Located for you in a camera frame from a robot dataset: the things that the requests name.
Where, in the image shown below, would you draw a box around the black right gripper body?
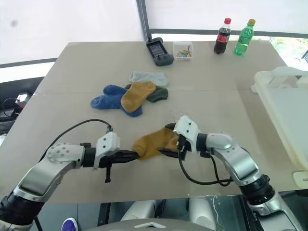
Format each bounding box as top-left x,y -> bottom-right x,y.
176,134 -> 193,161

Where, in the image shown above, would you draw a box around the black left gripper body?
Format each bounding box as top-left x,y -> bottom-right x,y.
98,151 -> 123,183

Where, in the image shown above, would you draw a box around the mustard yellow sock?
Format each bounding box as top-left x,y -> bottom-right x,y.
120,81 -> 157,113
132,127 -> 180,162

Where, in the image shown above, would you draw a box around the dark green sock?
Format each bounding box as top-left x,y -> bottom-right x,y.
124,83 -> 169,103

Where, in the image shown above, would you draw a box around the pale blue sock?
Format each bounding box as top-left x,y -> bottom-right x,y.
128,70 -> 169,88

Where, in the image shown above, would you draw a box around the white plastic basket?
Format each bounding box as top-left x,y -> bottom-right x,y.
250,66 -> 308,191

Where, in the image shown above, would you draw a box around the silver robot torso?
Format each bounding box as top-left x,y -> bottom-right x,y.
83,196 -> 218,231

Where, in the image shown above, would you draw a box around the colourful clips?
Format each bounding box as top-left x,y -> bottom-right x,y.
176,49 -> 192,59

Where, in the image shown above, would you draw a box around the dark grey handheld game console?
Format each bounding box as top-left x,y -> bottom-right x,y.
145,37 -> 175,66

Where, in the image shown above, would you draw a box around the purple shoe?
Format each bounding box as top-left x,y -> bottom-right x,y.
61,217 -> 78,231

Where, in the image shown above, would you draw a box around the clear plastic box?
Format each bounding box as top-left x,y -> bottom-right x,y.
173,41 -> 194,62

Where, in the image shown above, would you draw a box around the cola bottle with red cap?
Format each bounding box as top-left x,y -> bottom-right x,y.
213,17 -> 232,55

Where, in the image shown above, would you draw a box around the red and white device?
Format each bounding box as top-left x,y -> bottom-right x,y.
15,92 -> 32,104

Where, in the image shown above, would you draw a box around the green bottle with yellow cap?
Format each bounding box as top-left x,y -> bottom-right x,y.
233,19 -> 257,56

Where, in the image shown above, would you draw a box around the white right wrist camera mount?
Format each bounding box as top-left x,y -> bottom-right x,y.
173,115 -> 202,154

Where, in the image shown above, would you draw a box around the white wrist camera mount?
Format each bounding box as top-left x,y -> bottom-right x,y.
92,131 -> 121,170
173,115 -> 202,154

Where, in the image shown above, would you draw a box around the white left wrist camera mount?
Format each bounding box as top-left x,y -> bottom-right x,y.
92,131 -> 121,170

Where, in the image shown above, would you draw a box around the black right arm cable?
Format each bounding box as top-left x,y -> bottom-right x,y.
178,141 -> 233,187

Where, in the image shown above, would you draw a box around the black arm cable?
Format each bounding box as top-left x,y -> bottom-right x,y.
178,141 -> 233,187
39,118 -> 114,165

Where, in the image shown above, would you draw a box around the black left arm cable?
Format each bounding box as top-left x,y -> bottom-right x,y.
39,118 -> 114,165

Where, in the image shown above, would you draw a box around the thin white string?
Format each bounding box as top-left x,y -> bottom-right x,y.
212,195 -> 221,231

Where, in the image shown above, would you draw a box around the grey aluminium frame post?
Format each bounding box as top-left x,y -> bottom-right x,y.
135,0 -> 153,43

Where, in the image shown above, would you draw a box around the thin black cable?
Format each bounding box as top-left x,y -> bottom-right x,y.
1,97 -> 19,119

